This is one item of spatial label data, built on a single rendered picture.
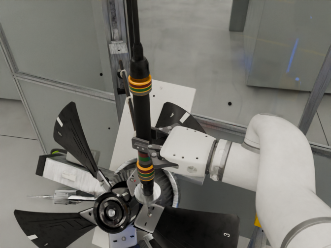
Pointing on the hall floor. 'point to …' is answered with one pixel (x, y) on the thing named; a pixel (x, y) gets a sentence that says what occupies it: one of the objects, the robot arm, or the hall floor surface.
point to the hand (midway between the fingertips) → (145, 138)
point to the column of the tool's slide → (119, 100)
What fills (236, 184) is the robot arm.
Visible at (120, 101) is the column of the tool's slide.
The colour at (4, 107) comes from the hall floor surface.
